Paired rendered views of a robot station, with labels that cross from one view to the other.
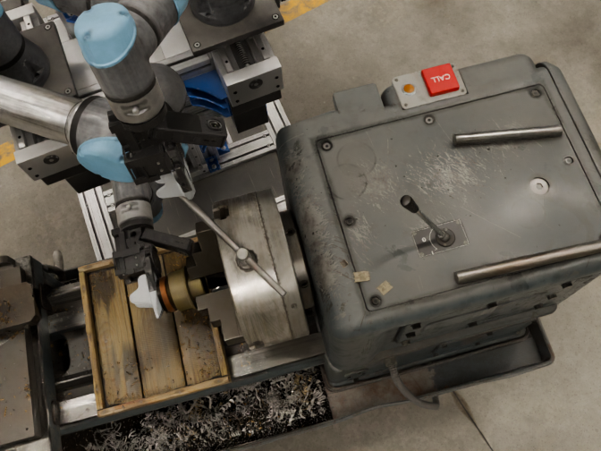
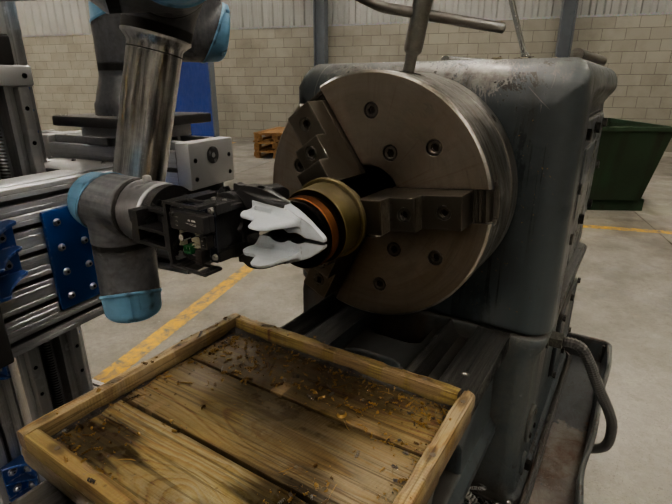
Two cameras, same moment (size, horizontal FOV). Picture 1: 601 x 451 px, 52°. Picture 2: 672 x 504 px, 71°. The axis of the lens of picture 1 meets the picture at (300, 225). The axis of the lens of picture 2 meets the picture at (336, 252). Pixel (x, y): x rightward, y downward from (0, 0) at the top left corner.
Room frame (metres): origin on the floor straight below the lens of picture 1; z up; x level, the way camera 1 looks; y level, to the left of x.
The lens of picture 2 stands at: (0.03, 0.63, 1.22)
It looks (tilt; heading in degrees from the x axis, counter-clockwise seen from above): 20 degrees down; 311
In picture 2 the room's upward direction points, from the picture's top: straight up
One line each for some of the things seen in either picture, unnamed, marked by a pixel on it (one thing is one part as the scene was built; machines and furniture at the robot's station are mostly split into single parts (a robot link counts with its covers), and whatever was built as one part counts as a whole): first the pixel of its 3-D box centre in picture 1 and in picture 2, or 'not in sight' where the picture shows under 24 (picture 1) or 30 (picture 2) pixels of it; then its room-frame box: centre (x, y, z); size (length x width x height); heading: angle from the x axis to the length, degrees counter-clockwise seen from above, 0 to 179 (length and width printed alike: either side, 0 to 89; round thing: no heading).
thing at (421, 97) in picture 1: (427, 92); not in sight; (0.67, -0.29, 1.23); 0.13 x 0.08 x 0.05; 98
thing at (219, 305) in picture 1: (229, 319); (426, 209); (0.29, 0.17, 1.09); 0.12 x 0.11 x 0.05; 8
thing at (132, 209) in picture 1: (134, 216); (155, 210); (0.54, 0.36, 1.08); 0.08 x 0.05 x 0.08; 98
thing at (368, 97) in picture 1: (359, 107); not in sight; (0.65, -0.14, 1.24); 0.09 x 0.08 x 0.03; 98
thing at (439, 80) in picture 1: (439, 80); not in sight; (0.68, -0.31, 1.26); 0.06 x 0.06 x 0.02; 8
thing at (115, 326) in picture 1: (152, 323); (260, 425); (0.35, 0.37, 0.89); 0.36 x 0.30 x 0.04; 8
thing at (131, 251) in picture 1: (137, 251); (198, 224); (0.46, 0.35, 1.08); 0.12 x 0.09 x 0.08; 8
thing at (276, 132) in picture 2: not in sight; (286, 141); (6.53, -5.54, 0.22); 1.25 x 0.86 x 0.44; 117
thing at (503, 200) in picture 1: (435, 216); (464, 166); (0.47, -0.29, 1.06); 0.59 x 0.48 x 0.39; 98
